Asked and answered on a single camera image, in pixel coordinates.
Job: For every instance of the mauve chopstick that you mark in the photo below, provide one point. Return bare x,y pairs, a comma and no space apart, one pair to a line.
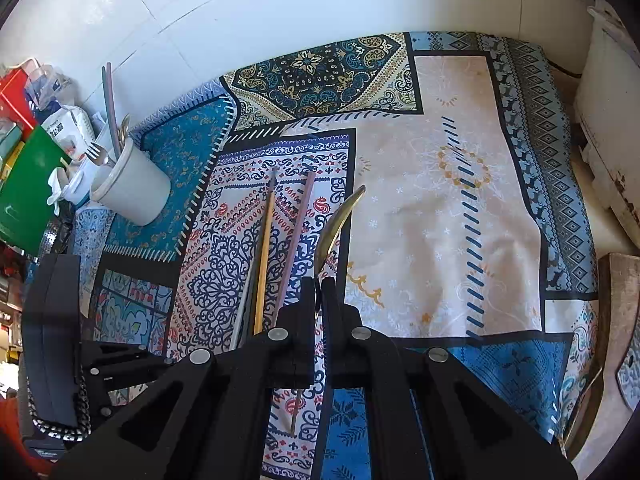
107,105
297,240

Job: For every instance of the person's left forearm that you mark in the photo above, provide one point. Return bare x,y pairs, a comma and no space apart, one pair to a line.
10,440

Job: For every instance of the silver fork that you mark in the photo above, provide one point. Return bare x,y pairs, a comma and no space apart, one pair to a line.
97,152

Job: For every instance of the yellow chopstick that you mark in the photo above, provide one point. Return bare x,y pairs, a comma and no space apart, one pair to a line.
265,260

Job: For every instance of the white chopstick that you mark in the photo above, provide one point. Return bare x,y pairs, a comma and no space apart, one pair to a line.
243,310

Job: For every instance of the small white container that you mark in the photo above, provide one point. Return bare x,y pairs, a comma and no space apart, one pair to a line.
70,187

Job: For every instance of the gold spoon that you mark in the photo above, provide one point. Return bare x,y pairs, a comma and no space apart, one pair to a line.
340,220
123,127

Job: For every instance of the green box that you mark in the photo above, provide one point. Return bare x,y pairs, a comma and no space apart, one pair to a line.
25,185

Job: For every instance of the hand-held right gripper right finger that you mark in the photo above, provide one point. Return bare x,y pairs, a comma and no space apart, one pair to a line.
345,345

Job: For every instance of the white rice cooker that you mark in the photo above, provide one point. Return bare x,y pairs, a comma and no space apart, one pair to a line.
610,125

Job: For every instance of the patterned table mat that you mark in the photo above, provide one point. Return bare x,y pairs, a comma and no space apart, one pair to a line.
440,185

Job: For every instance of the white cup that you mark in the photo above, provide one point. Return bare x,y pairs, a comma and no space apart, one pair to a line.
135,190

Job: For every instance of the white printed bag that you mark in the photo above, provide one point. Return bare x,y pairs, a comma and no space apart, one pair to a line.
65,125

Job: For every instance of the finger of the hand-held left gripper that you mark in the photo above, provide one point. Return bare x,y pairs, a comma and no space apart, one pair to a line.
62,335
32,335

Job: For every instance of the green chopstick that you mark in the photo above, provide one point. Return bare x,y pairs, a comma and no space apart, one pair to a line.
255,305

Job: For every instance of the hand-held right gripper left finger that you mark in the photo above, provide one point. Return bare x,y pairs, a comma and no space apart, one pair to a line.
295,340

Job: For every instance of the red tin box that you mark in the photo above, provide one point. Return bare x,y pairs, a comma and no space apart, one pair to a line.
15,92

